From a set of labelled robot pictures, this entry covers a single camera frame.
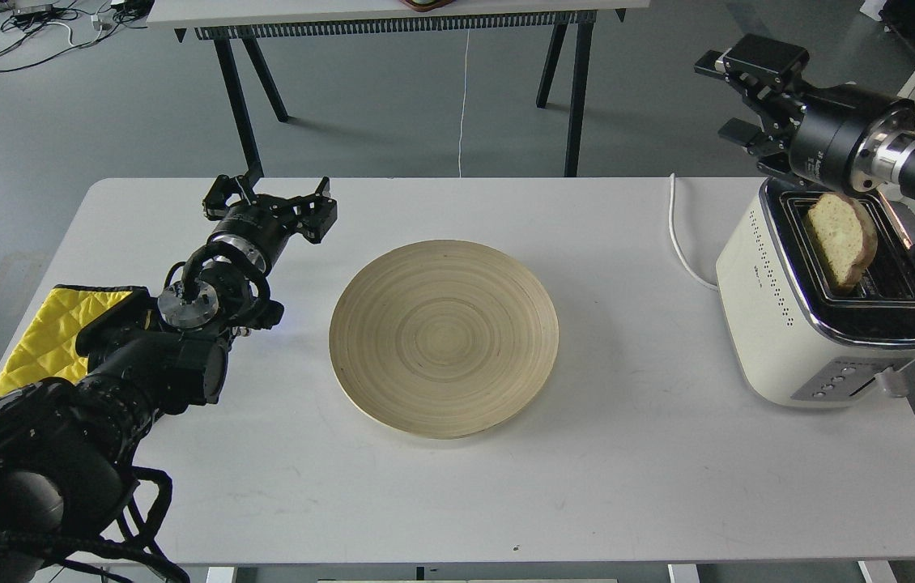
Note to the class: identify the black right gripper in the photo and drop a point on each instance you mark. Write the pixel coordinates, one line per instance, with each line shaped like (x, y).
(849, 140)

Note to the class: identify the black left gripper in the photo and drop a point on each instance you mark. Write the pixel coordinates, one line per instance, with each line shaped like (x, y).
(260, 226)

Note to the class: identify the slice of brown bread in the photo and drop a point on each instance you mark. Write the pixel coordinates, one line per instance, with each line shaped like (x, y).
(845, 236)

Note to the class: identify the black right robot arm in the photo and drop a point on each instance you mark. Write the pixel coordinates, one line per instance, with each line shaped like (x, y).
(844, 138)

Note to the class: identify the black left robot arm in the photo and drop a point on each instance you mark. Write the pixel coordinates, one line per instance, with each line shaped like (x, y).
(68, 483)

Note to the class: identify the cream and chrome toaster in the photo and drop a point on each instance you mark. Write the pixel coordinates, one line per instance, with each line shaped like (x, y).
(798, 343)

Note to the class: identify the black-legged background table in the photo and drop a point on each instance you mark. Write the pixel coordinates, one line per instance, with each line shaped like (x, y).
(222, 22)

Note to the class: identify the round wooden plate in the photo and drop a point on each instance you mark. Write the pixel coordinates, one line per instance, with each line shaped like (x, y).
(443, 338)

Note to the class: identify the yellow quilted cloth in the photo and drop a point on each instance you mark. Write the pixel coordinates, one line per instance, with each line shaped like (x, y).
(47, 346)

